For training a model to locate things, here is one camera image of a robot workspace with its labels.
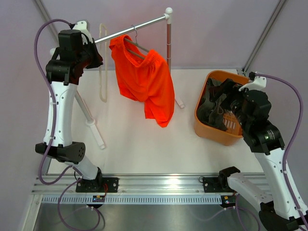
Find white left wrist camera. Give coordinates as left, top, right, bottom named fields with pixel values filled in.
left=73, top=20, right=92, bottom=41

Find white slotted cable duct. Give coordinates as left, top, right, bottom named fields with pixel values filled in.
left=41, top=194, right=222, bottom=205

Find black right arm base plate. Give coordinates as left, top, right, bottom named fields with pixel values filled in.
left=202, top=177, right=229, bottom=193

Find dark green shorts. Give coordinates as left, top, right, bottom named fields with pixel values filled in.
left=196, top=77, right=233, bottom=131

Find silver white clothes rack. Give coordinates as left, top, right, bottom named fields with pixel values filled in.
left=50, top=7, right=185, bottom=150

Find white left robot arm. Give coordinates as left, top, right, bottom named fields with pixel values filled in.
left=35, top=29, right=103, bottom=192

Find orange shorts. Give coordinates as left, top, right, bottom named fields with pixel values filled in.
left=109, top=35, right=175, bottom=128

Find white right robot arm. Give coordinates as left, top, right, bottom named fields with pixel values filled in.
left=211, top=79, right=308, bottom=231

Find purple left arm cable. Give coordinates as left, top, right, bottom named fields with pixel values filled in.
left=33, top=19, right=106, bottom=231

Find orange plastic basket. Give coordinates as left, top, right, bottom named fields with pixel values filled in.
left=194, top=70, right=248, bottom=146

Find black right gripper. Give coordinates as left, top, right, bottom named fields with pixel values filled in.
left=209, top=78, right=251, bottom=129

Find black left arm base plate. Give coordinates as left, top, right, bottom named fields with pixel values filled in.
left=76, top=177, right=119, bottom=193

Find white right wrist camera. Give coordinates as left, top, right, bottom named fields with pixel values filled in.
left=239, top=72, right=267, bottom=91

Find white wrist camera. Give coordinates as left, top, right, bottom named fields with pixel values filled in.
left=73, top=20, right=92, bottom=41
left=239, top=72, right=267, bottom=91

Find grey metal hanger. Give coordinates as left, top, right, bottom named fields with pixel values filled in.
left=124, top=25, right=150, bottom=59

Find white plastic hanger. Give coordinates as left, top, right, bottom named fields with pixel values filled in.
left=98, top=23, right=109, bottom=103

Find aluminium mounting rail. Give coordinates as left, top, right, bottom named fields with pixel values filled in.
left=31, top=174, right=272, bottom=195

